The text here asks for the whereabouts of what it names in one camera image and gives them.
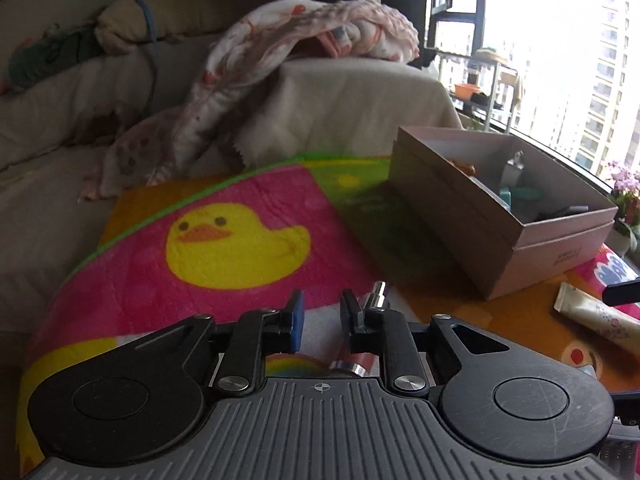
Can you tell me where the beige covered sofa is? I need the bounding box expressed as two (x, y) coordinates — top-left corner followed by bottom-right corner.
(0, 35), (463, 333)

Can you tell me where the potted flowering plant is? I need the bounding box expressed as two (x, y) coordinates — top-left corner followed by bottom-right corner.
(605, 160), (640, 256)

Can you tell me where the floral blanket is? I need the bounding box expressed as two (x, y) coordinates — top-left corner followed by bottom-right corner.
(77, 0), (421, 203)

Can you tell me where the blue strap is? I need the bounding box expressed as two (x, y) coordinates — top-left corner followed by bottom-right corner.
(135, 0), (161, 111)

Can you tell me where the metal balcony rack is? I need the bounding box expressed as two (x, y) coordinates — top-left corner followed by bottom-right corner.
(440, 47), (526, 136)

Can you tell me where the green plush toy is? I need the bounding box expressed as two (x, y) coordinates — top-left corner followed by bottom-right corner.
(7, 27), (103, 88)

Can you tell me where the white floral cream tube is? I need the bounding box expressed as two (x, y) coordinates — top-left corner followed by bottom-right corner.
(553, 281), (640, 351)

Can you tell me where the black window frame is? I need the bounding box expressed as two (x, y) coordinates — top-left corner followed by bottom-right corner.
(427, 0), (488, 61)

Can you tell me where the colourful cartoon play mat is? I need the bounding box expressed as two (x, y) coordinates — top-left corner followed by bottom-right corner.
(17, 152), (640, 480)

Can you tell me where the white carton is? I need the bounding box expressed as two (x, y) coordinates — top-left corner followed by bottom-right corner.
(501, 150), (527, 187)

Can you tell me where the beige pillow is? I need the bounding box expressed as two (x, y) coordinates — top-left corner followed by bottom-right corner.
(95, 0), (241, 46)

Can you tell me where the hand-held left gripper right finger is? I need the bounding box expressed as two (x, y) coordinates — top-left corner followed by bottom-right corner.
(340, 288), (511, 397)

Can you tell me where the pink cardboard box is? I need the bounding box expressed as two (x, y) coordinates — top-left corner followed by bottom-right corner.
(387, 126), (619, 302)

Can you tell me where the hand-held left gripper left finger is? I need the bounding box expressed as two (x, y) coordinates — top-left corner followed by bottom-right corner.
(117, 289), (306, 396)

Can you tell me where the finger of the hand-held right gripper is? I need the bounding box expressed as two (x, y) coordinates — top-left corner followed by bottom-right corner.
(601, 280), (640, 307)

